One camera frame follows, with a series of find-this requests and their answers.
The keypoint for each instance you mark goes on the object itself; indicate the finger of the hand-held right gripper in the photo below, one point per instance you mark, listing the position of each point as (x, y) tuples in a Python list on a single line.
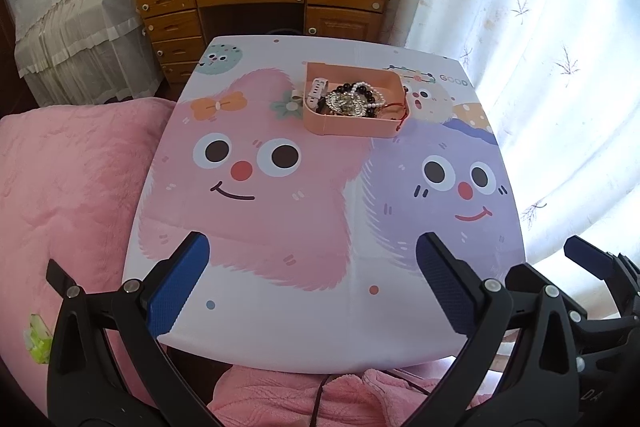
[(587, 252)]

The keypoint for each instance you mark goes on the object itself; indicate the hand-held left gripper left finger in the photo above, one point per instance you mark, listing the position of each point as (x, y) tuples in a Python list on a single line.
[(177, 282)]

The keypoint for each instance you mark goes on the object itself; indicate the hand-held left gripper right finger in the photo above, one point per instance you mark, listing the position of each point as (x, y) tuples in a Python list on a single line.
[(445, 282)]

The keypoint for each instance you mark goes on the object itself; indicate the pink plastic tray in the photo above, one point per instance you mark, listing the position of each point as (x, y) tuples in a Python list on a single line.
[(350, 127)]

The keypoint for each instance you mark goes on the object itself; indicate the ornate gold hair comb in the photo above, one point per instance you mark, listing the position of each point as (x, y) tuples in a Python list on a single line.
[(345, 104)]

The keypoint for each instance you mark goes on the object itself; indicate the pink blanket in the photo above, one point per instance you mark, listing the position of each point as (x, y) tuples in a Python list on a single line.
[(75, 187)]

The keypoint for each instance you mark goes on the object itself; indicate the green tissue packet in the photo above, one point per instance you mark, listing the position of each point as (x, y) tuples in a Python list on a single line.
[(37, 339)]

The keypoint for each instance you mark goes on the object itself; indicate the white leaf-print curtain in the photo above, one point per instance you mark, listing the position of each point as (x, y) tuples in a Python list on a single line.
[(525, 32)]

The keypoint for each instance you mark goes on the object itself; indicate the white lace cloth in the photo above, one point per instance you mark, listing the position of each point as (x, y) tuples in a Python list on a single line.
[(75, 7)]

